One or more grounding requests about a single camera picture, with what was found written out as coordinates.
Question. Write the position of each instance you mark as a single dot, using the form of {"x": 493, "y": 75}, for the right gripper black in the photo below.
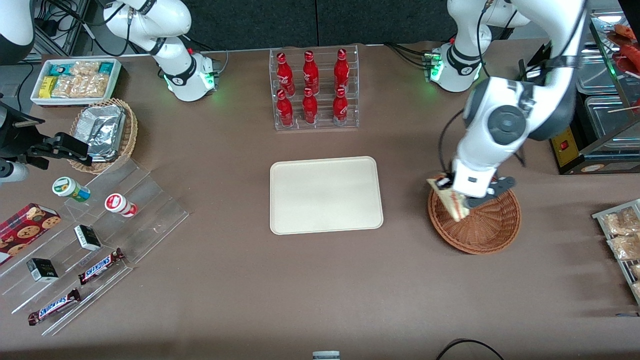
{"x": 11, "y": 138}

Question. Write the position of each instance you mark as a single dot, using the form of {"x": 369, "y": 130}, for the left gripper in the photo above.
{"x": 444, "y": 181}

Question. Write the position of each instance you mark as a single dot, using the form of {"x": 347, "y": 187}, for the triangular sandwich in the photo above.
{"x": 452, "y": 206}

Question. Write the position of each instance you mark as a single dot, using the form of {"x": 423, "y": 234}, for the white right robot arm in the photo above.
{"x": 170, "y": 50}

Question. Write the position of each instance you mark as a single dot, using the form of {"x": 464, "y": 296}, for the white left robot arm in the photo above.
{"x": 505, "y": 122}

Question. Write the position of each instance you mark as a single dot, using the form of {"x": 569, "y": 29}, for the brown round wicker basket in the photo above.
{"x": 490, "y": 230}

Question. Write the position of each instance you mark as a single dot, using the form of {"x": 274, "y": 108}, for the light tan wicker basket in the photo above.
{"x": 131, "y": 135}

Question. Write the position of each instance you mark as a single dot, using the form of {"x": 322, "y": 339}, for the tray of packaged snacks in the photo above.
{"x": 600, "y": 216}

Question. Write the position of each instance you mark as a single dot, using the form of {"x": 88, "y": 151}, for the cream rectangular tray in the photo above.
{"x": 325, "y": 195}

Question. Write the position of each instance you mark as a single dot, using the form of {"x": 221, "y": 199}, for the green lid yogurt cup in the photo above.
{"x": 67, "y": 187}

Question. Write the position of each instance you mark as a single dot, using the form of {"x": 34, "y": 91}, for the silver foil packet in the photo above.
{"x": 100, "y": 130}

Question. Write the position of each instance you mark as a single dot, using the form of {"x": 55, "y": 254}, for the white plastic snack bin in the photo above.
{"x": 75, "y": 102}

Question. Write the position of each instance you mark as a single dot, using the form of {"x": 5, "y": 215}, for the clear nut snack bag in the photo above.
{"x": 64, "y": 87}
{"x": 92, "y": 86}
{"x": 85, "y": 68}

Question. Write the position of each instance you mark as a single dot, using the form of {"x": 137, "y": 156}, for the yellow snack pack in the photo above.
{"x": 47, "y": 87}

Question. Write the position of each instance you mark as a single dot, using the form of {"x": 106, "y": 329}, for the red lid yogurt cup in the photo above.
{"x": 117, "y": 203}

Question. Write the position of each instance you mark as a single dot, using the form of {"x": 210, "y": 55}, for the red plaid cookie box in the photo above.
{"x": 25, "y": 230}

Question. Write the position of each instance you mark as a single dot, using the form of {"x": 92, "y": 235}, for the teal snack pack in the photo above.
{"x": 58, "y": 69}
{"x": 106, "y": 67}

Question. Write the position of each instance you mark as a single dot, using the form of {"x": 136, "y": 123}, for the small black carton box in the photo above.
{"x": 44, "y": 270}
{"x": 89, "y": 238}

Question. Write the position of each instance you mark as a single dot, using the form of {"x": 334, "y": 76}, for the black glass food warmer cabinet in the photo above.
{"x": 575, "y": 162}

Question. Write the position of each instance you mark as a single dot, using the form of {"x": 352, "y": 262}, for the clear acrylic stepped display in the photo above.
{"x": 150, "y": 210}

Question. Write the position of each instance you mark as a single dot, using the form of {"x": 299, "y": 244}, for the Snickers chocolate bar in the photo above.
{"x": 100, "y": 266}
{"x": 52, "y": 307}

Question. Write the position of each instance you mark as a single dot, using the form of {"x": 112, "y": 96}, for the clear cracker snack bag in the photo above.
{"x": 636, "y": 271}
{"x": 625, "y": 246}
{"x": 620, "y": 222}

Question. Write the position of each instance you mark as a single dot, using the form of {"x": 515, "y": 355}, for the red cola bottle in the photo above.
{"x": 340, "y": 107}
{"x": 341, "y": 71}
{"x": 310, "y": 109}
{"x": 285, "y": 111}
{"x": 310, "y": 72}
{"x": 285, "y": 75}

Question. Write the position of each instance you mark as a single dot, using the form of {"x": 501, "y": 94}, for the steel warmer pan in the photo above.
{"x": 597, "y": 75}
{"x": 612, "y": 117}

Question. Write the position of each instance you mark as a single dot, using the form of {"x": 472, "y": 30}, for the clear acrylic bottle rack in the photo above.
{"x": 325, "y": 127}

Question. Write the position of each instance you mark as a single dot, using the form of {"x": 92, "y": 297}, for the dark backdrop panel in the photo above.
{"x": 250, "y": 22}
{"x": 380, "y": 20}

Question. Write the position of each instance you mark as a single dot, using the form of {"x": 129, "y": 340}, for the red orange hot food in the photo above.
{"x": 629, "y": 50}

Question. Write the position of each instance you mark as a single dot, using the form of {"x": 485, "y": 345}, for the small grey device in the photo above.
{"x": 326, "y": 355}

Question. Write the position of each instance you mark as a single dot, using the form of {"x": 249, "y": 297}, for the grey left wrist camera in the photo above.
{"x": 473, "y": 202}

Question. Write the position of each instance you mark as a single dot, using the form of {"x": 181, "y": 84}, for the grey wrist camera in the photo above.
{"x": 12, "y": 172}
{"x": 473, "y": 202}

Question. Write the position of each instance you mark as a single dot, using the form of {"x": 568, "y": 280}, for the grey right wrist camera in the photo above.
{"x": 12, "y": 172}

